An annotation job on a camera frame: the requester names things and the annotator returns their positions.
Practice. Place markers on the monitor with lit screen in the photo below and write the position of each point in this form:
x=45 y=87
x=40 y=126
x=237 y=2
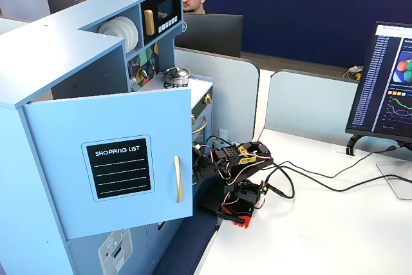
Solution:
x=380 y=88

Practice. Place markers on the silver monitor stand base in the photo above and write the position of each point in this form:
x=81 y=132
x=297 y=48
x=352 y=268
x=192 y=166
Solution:
x=397 y=178

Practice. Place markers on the gold oven knob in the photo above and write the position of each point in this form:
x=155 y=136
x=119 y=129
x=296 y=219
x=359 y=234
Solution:
x=208 y=98
x=193 y=119

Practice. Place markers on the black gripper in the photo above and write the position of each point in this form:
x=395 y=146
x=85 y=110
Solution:
x=197 y=163

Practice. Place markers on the grey desk divider panel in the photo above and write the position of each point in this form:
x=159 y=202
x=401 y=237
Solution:
x=309 y=104
x=231 y=94

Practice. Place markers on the black computer monitor back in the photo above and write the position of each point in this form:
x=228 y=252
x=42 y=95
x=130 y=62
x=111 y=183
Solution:
x=61 y=3
x=212 y=33

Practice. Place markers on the white toy plate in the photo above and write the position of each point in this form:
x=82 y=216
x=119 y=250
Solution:
x=124 y=27

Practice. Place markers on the green controller board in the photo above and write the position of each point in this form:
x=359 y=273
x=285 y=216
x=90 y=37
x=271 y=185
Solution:
x=264 y=188

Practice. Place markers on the white socket plate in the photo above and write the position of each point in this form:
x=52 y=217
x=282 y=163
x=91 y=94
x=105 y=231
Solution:
x=223 y=135

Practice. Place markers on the silver toy pot with lid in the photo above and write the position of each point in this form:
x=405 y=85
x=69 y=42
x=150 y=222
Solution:
x=177 y=75

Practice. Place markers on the black toy microwave door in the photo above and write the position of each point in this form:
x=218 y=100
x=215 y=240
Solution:
x=167 y=6

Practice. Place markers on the white and yellow desk clutter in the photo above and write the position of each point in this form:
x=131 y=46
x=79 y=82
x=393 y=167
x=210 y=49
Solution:
x=355 y=72

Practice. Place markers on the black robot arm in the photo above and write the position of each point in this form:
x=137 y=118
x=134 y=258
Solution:
x=244 y=162

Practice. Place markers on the white cup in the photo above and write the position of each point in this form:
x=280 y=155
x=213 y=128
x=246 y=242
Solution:
x=107 y=27

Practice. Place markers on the red table clamp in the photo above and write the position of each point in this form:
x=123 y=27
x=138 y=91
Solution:
x=239 y=217

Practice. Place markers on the blue shopping list cabinet door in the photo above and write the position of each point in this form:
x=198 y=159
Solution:
x=64 y=133

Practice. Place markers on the white plates stack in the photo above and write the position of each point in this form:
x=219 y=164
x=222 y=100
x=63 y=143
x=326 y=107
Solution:
x=133 y=38

